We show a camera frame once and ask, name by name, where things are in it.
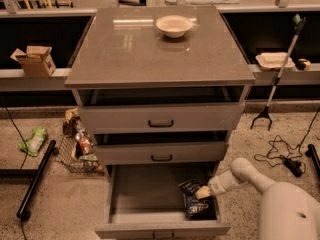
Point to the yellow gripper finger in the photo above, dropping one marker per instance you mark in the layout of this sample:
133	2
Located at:
203	192

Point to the blue chip bag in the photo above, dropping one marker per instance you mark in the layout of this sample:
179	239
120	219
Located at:
192	204

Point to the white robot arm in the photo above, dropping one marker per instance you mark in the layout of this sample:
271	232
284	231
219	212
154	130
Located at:
287	212

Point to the grey middle drawer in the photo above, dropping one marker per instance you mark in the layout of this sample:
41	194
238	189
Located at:
161	147

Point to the grey open bottom drawer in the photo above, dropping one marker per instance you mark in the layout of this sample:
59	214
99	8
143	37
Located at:
145	202

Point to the grey top drawer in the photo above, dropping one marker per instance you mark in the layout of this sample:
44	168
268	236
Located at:
161	117

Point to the grey drawer cabinet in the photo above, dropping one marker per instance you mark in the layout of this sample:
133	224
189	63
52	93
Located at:
126	60

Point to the black floor bar right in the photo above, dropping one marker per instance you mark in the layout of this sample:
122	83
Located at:
312	153

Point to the black floor bar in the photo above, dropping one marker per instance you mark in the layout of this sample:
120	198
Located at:
23	212
312	153

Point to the white takeout tray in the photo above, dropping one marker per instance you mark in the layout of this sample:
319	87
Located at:
271	60

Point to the yellow black tape measure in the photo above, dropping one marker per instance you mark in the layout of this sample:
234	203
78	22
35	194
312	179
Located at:
303	64

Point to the black floor bar left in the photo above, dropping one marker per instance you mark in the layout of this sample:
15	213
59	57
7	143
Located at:
23	212

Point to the white paper bowl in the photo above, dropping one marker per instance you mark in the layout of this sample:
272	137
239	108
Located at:
174	26

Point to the reacher grabber tool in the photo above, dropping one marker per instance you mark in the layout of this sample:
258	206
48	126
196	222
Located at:
299	25

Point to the open cardboard box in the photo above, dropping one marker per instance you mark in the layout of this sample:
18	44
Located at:
36	61

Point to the black power adapter with cable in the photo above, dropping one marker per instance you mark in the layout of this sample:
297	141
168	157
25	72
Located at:
281	153

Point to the wire basket with snacks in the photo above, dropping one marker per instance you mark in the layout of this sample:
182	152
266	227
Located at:
76	149

